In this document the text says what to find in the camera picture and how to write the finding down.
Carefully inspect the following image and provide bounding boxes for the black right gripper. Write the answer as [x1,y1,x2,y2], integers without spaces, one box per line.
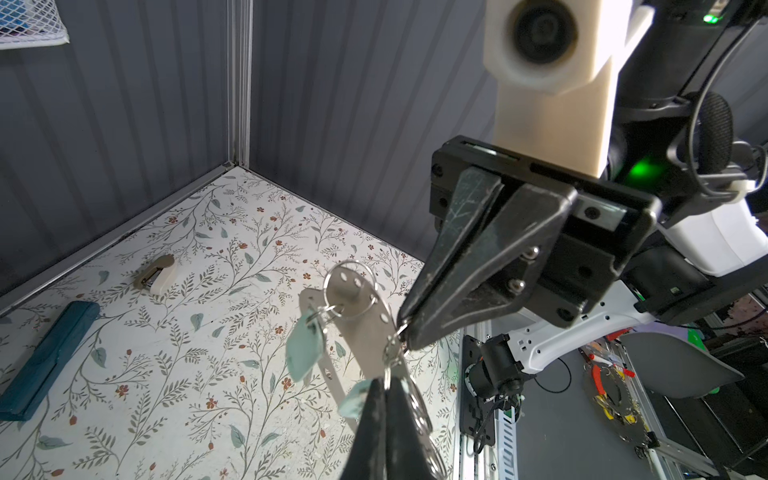
[398,136,661,350]

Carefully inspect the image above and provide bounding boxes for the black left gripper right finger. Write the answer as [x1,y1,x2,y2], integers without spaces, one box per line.
[385,377,435,480]

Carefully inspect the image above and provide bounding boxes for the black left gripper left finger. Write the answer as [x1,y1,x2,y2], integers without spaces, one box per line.
[340,379,386,480]

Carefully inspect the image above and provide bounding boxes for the silver metal carabiner key holder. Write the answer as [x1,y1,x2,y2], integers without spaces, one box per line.
[299,260,447,479]

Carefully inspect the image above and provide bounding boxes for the key with mint green cover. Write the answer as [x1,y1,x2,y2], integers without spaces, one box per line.
[286,310,325,382]

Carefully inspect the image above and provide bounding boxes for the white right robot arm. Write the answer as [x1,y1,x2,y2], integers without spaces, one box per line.
[397,1,767,406]

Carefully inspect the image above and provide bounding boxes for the teal stapler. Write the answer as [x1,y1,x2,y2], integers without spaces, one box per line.
[1,301,100,421]

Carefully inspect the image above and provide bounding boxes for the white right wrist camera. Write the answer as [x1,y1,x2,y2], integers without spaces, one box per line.
[483,1,655,178]

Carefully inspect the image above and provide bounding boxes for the black right camera cable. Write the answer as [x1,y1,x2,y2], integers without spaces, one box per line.
[683,17,768,199]

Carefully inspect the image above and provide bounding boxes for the white wire mesh basket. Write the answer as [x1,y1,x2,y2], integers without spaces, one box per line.
[0,0,70,50]

